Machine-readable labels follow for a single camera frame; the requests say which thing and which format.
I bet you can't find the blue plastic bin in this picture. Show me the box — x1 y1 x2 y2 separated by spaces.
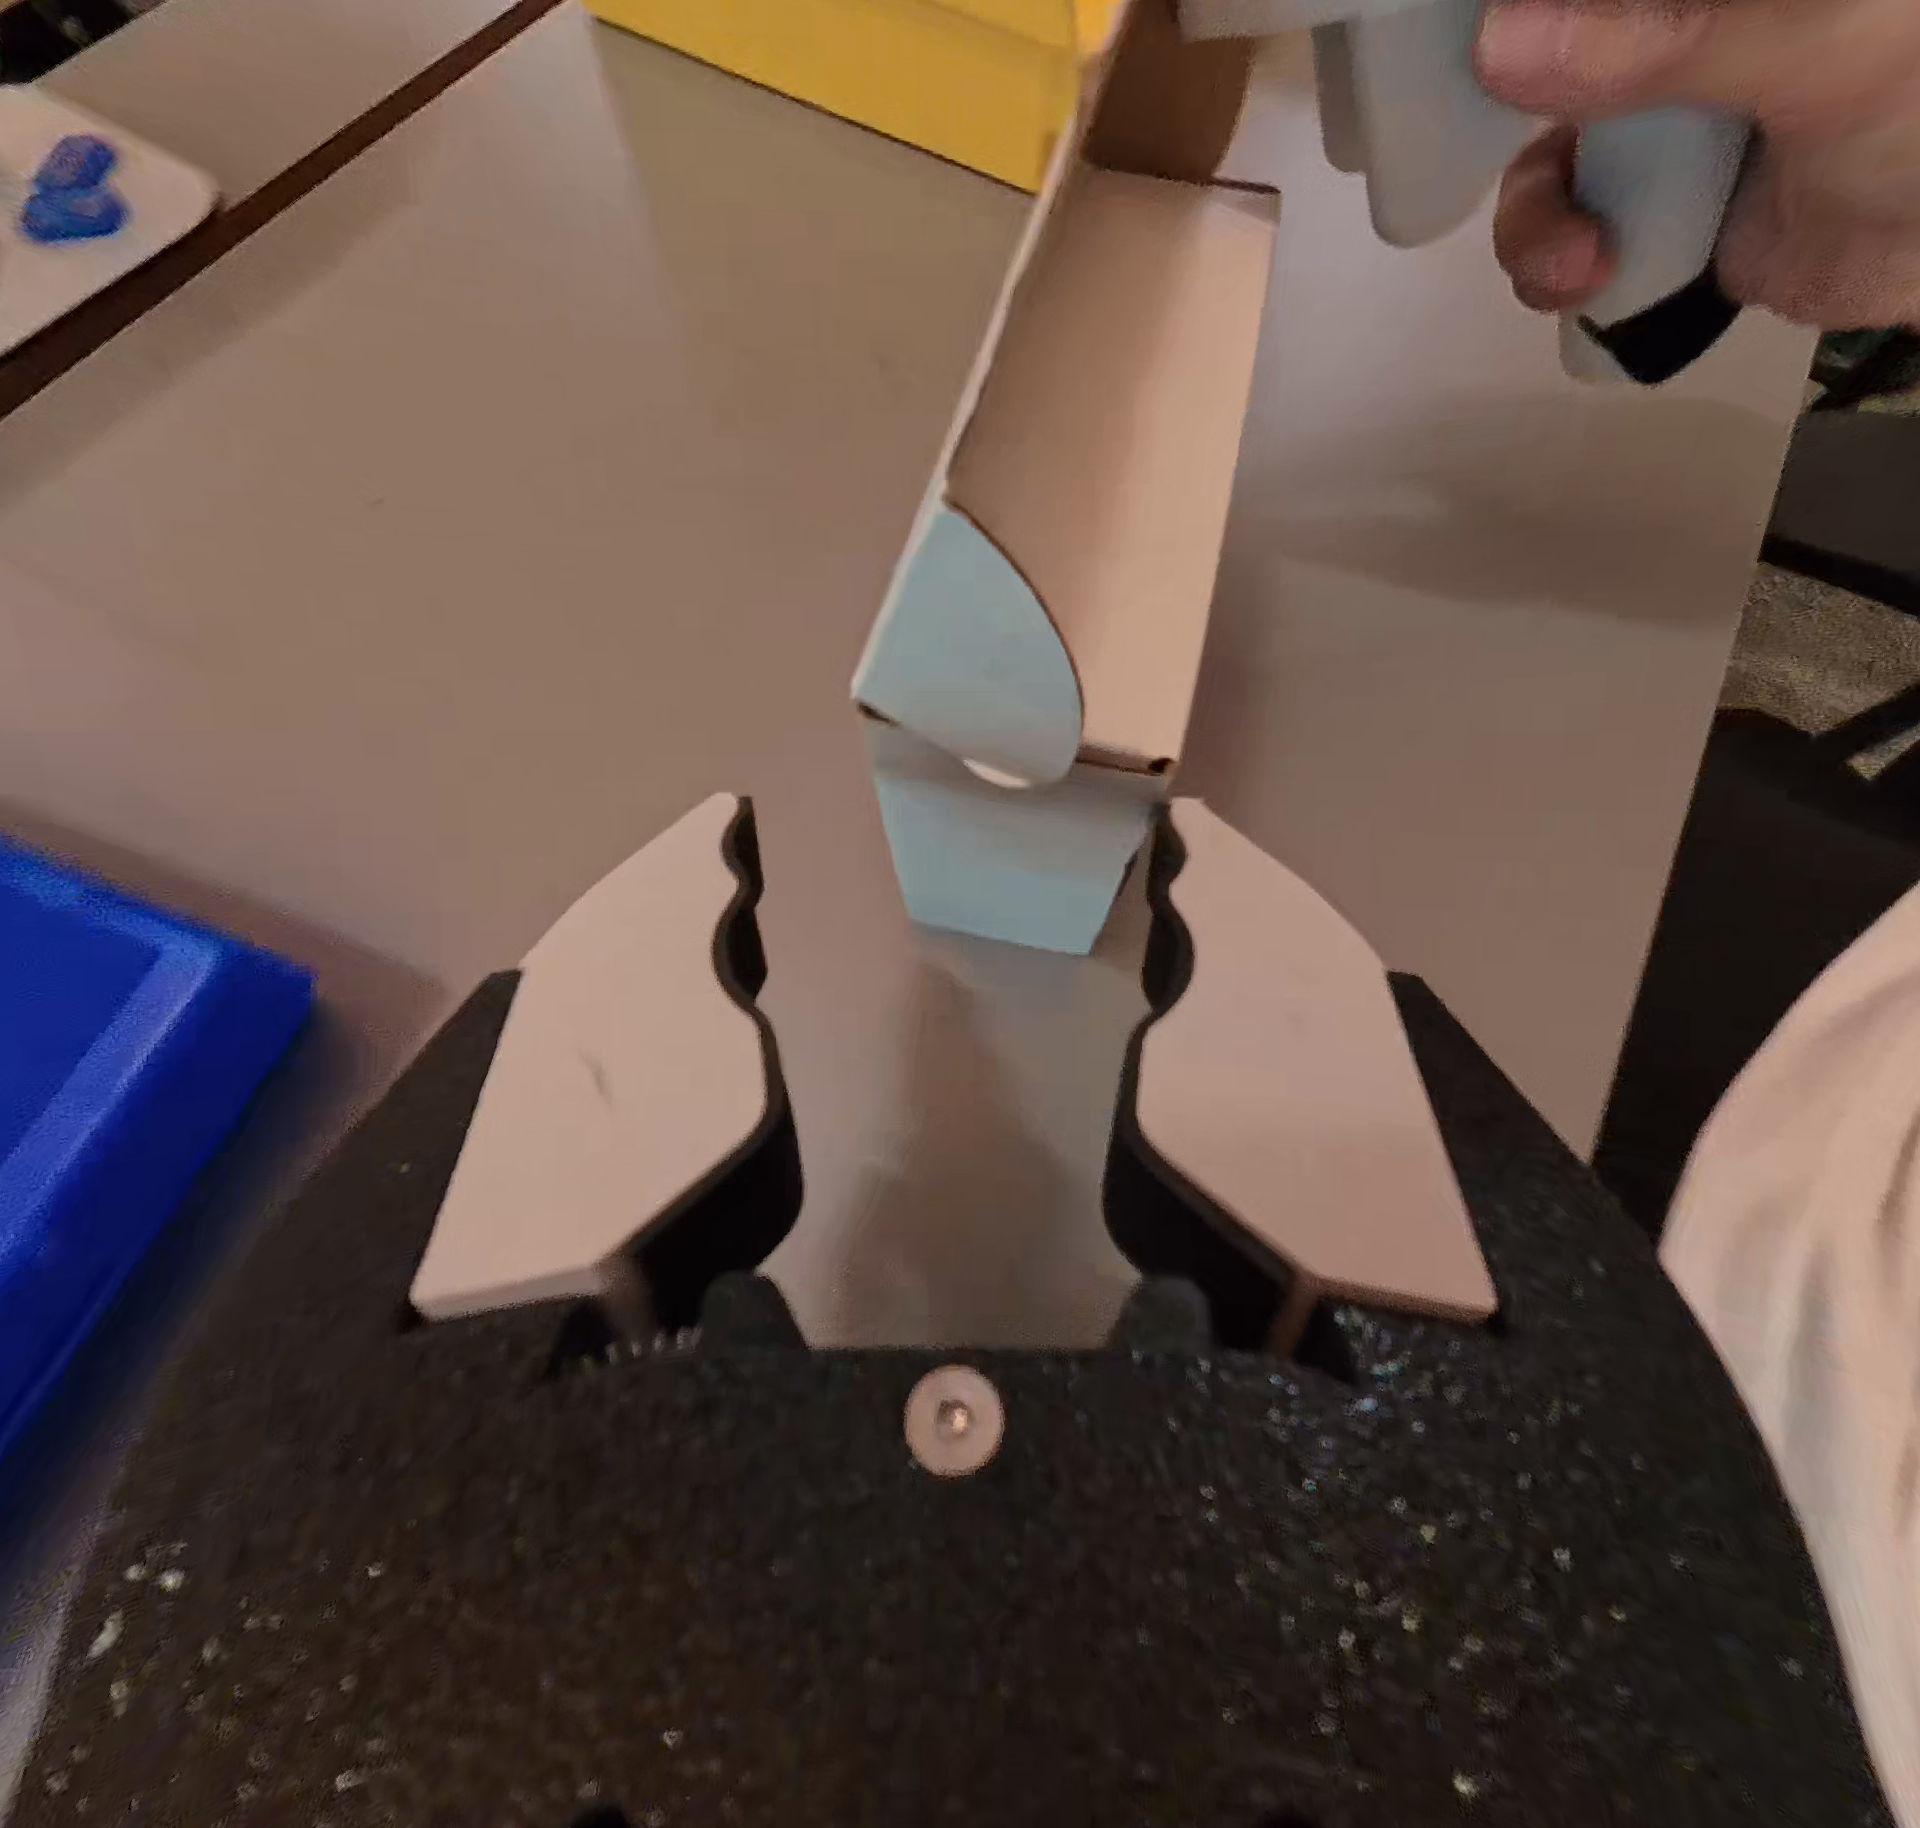
0 836 317 1471

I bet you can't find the white cardboard box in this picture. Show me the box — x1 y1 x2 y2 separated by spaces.
850 0 1284 955

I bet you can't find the yellow plastic bin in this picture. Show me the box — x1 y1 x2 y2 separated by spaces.
539 0 1156 194

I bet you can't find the blue plastic clip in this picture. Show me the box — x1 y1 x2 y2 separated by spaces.
16 133 135 246

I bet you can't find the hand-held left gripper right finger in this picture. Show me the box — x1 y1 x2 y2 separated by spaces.
1107 793 1504 1322

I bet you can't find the person's right hand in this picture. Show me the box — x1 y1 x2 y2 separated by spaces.
1477 0 1920 337

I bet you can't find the person's white shirt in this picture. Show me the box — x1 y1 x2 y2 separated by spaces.
1657 882 1920 1828

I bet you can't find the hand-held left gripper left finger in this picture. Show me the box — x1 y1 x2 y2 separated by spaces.
405 793 793 1322

